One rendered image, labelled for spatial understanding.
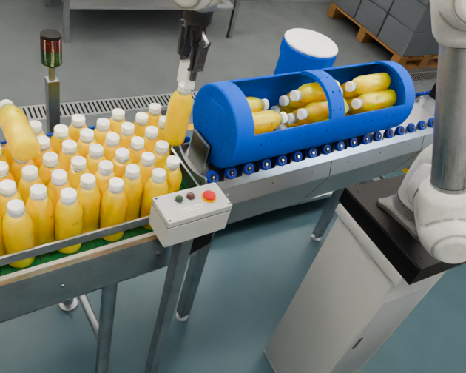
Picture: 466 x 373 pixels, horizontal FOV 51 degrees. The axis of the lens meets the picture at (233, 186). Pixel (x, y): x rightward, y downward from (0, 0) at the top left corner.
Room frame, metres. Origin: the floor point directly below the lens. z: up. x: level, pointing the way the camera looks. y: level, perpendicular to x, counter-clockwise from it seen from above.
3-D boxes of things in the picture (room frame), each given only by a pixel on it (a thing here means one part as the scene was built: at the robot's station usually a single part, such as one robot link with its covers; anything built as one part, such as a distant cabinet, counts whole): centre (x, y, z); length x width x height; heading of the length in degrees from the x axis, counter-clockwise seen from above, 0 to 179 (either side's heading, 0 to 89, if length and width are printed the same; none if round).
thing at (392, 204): (1.24, -0.59, 1.10); 0.22 x 0.18 x 0.06; 136
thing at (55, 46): (1.29, 0.67, 1.23); 0.06 x 0.06 x 0.04
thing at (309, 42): (2.34, -0.16, 1.03); 0.28 x 0.28 x 0.01
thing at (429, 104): (2.22, -0.82, 1.00); 0.10 x 0.04 x 0.15; 44
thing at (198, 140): (1.29, 0.14, 0.99); 0.10 x 0.02 x 0.12; 44
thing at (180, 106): (1.20, 0.22, 1.18); 0.07 x 0.07 x 0.19
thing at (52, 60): (1.29, 0.67, 1.18); 0.06 x 0.06 x 0.05
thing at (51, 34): (1.29, 0.67, 1.18); 0.06 x 0.06 x 0.16
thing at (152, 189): (1.00, 0.21, 1.00); 0.07 x 0.07 x 0.19
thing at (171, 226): (0.94, 0.09, 1.05); 0.20 x 0.10 x 0.10; 134
